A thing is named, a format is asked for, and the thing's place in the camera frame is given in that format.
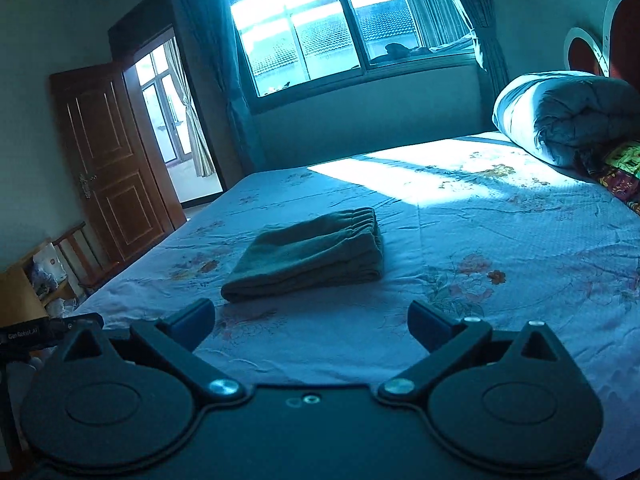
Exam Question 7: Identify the dark green pants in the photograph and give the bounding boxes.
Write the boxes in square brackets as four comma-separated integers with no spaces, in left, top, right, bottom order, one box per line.
[221,207,384,302]

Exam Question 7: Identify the large bedroom window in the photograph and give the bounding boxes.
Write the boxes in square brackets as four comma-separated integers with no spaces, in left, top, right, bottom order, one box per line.
[230,0,473,98]

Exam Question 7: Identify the floral light blue bed sheet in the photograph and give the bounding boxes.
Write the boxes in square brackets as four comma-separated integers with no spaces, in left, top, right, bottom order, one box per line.
[81,132,639,479]

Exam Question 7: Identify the wooden chair by door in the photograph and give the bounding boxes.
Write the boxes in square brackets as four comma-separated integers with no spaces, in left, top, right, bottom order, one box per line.
[52,221,119,296]

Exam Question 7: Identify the white plastic bag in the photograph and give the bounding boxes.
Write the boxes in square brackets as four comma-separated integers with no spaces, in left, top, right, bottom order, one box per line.
[32,242,67,285]

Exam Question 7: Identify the brown wooden door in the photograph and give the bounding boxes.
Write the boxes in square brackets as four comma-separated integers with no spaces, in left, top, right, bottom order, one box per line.
[49,63,186,268]

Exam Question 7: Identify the wooden side table with clutter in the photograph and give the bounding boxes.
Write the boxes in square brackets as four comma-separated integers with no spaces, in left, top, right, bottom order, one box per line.
[1,238,85,327]

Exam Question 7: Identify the white sheer curtain far room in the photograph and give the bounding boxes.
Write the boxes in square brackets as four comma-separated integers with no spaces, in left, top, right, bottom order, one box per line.
[164,38,215,178]

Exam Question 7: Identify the colourful patterned satin blanket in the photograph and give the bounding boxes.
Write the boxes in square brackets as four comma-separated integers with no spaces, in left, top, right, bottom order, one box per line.
[576,140,640,214]

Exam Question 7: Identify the rolled grey blue duvet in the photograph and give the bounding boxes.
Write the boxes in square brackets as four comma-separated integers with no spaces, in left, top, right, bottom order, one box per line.
[492,70,639,168]

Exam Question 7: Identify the far room window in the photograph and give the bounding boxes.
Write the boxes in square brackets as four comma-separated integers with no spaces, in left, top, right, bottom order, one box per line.
[134,44,192,166]

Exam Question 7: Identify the white red headboard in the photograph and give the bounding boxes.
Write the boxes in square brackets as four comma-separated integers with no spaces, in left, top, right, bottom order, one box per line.
[563,0,640,90]

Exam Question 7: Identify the teal curtain left of window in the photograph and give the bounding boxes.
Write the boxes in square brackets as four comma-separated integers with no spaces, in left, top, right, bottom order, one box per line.
[171,0,266,174]

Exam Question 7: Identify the teal curtain of window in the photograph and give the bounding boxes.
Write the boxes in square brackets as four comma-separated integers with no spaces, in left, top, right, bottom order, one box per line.
[171,0,266,174]
[389,0,511,101]

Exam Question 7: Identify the teal curtain right of window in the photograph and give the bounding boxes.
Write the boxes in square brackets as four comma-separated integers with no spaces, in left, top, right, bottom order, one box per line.
[389,0,511,101]

